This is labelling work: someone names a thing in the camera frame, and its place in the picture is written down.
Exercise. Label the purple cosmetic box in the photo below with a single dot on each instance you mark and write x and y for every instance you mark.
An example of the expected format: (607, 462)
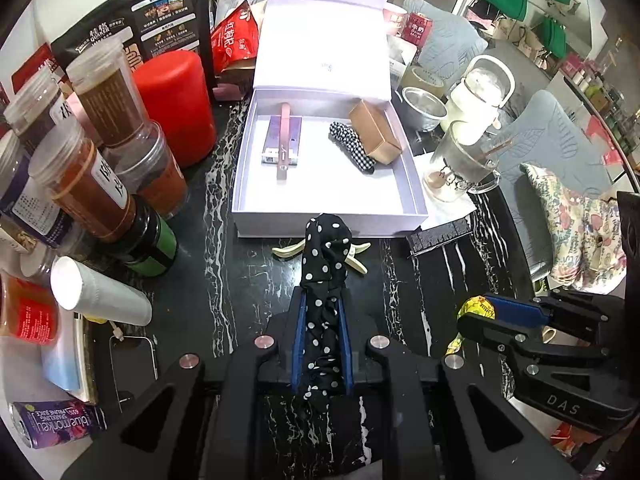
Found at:
(272, 137)

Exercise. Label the black white checkered scrunchie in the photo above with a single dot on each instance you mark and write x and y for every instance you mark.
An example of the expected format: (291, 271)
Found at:
(350, 147)

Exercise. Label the black foil food bag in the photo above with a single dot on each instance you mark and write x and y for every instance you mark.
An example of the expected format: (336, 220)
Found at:
(160, 15)

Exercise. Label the white portable kettle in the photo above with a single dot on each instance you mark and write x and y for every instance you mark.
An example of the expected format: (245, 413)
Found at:
(480, 95)

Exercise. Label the clear jar dark contents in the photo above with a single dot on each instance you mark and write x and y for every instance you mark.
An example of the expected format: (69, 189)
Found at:
(35, 110)

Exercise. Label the yellow candy wrapper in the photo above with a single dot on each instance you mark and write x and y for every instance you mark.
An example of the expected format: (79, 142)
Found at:
(472, 306)

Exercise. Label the clear jar nut contents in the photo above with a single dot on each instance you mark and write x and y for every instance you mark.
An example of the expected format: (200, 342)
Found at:
(22, 255)

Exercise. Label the black polka dot scrunchie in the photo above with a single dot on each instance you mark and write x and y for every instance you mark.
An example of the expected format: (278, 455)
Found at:
(325, 245)

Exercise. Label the red cylindrical canister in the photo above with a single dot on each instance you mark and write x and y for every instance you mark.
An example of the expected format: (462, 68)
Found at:
(175, 110)

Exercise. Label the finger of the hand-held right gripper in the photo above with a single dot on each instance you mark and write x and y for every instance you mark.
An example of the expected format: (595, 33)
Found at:
(515, 310)
(500, 335)

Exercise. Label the glass mug with cartoon print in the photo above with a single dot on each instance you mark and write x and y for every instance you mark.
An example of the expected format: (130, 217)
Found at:
(455, 165)

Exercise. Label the red white paper cup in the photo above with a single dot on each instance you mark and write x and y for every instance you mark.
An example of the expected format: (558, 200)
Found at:
(394, 17)

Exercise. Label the white lid purple label jar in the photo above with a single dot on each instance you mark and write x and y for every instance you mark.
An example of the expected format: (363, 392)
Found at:
(25, 195)

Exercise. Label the white gift box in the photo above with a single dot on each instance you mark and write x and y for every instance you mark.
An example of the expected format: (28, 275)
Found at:
(320, 195)

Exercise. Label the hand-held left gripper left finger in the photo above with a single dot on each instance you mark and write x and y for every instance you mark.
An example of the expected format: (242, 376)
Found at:
(299, 345)

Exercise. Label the tall clear jar brown powder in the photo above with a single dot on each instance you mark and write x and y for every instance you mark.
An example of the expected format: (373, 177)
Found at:
(110, 95)

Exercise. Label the red snack bag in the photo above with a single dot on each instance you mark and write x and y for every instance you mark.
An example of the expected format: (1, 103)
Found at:
(235, 40)

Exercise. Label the black cosmetic box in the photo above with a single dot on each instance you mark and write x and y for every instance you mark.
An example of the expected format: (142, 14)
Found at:
(440, 237)

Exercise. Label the white plastic tube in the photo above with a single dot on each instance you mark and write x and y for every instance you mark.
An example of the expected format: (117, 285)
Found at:
(100, 290)

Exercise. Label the black lid red label jar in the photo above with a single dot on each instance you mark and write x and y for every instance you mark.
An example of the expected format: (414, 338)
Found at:
(27, 310)

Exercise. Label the black smartphone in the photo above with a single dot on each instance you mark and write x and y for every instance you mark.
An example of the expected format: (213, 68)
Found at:
(130, 360)

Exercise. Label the brown tape roll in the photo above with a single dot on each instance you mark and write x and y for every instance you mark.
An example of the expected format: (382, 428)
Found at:
(422, 77)

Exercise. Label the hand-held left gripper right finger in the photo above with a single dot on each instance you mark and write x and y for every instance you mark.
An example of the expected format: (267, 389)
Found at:
(345, 350)

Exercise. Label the slim mauve pen box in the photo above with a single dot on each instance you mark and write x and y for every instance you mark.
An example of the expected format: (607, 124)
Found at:
(284, 120)

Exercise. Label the clear jar red-brown powder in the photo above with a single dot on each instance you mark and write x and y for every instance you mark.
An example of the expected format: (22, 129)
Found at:
(160, 180)

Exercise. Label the beige hair claw clip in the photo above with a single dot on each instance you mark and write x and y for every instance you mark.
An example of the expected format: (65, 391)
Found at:
(287, 252)

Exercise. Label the white paper napkin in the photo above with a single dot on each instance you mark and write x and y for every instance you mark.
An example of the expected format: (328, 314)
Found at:
(450, 212)

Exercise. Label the dark green jar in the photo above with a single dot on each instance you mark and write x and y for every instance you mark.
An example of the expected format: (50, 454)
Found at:
(152, 245)

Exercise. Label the small red packet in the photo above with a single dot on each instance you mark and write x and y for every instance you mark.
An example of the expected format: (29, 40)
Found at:
(37, 67)

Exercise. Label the metal strainer bowl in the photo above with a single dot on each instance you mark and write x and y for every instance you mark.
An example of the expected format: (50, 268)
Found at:
(422, 107)

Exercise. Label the purple drink can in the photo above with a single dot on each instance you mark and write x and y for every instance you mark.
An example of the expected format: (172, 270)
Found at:
(55, 422)

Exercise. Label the white power bank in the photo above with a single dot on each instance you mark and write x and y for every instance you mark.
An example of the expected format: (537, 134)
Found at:
(65, 360)

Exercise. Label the red drink can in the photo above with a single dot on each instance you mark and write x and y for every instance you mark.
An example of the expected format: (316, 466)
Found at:
(417, 27)

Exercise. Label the floral cloth bag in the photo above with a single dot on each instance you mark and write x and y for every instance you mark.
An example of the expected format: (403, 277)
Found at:
(580, 230)

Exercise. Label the gold cardboard box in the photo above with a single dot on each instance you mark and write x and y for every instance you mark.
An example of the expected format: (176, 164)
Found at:
(375, 132)

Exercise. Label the row of bottles on shelf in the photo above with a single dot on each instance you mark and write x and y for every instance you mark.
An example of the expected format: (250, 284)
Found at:
(600, 95)

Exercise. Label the clear jar orange-brown powder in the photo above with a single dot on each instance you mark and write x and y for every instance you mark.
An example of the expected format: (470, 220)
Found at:
(82, 185)

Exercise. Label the pink packet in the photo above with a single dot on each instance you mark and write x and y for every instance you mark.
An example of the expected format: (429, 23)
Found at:
(230, 92)

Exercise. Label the grey chair cushion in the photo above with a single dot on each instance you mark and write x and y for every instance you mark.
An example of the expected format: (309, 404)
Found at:
(550, 135)
(450, 40)

